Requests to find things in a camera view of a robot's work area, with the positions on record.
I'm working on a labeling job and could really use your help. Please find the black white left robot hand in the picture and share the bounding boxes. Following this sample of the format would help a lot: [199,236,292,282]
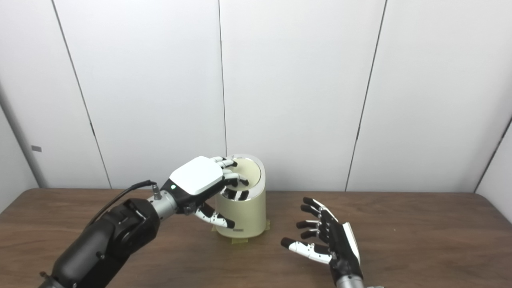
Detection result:
[160,156,250,229]

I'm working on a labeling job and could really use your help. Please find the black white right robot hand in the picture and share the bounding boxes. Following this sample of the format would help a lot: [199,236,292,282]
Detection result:
[280,197,364,286]

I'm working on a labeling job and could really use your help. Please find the round cream bin lid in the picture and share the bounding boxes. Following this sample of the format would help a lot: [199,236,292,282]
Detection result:
[228,158,261,191]

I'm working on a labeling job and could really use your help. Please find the cream-colored trash bin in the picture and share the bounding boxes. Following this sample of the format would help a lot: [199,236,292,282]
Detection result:
[215,154,267,239]

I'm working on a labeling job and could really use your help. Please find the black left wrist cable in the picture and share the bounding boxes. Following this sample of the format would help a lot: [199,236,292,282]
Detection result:
[87,180,163,226]

